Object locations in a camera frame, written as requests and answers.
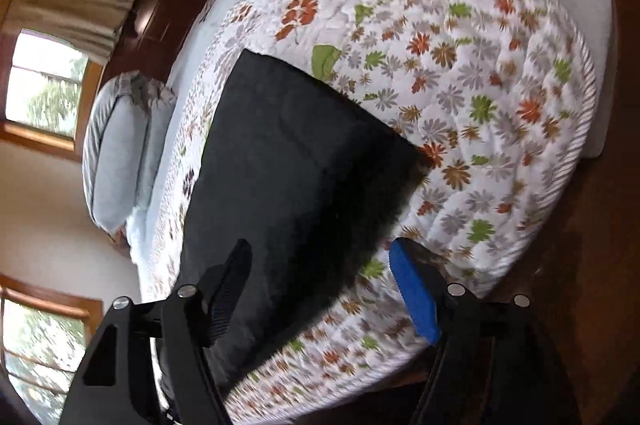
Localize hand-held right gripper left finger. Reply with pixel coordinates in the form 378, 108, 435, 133
58, 239, 253, 425

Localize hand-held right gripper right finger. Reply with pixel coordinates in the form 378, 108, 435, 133
388, 238, 583, 425

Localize wooden framed window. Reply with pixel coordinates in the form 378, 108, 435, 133
0, 275, 103, 411
2, 27, 103, 156

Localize dark wooden headboard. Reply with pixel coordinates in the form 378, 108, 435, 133
102, 0, 210, 86

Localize grey pillow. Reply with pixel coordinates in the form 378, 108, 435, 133
82, 72, 177, 233

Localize black pants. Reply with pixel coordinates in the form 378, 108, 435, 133
172, 50, 435, 385

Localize floral quilted blanket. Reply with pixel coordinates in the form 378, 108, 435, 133
145, 0, 597, 398

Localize grey curtain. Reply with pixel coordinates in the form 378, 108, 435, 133
15, 0, 136, 60

